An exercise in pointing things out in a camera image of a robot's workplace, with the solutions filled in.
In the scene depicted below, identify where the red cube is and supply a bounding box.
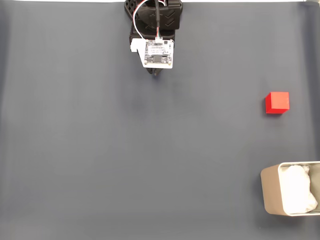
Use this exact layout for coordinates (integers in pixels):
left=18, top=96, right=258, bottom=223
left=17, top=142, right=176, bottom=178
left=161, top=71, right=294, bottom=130
left=264, top=91, right=291, bottom=115

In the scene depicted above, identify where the beige plastic box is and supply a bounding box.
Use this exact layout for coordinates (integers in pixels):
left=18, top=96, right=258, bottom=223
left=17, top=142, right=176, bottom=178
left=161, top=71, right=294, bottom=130
left=260, top=161, right=320, bottom=217

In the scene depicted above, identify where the dark blue mat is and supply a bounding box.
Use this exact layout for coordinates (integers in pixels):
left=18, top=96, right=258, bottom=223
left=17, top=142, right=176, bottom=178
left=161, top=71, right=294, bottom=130
left=0, top=1, right=320, bottom=240

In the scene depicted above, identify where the white crumpled cloth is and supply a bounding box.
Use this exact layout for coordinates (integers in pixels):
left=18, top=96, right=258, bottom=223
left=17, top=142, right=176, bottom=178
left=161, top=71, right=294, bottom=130
left=278, top=164, right=319, bottom=215

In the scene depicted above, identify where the white red servo cable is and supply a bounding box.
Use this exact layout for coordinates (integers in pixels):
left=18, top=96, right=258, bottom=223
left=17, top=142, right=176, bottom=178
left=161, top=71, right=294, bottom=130
left=132, top=0, right=151, bottom=41

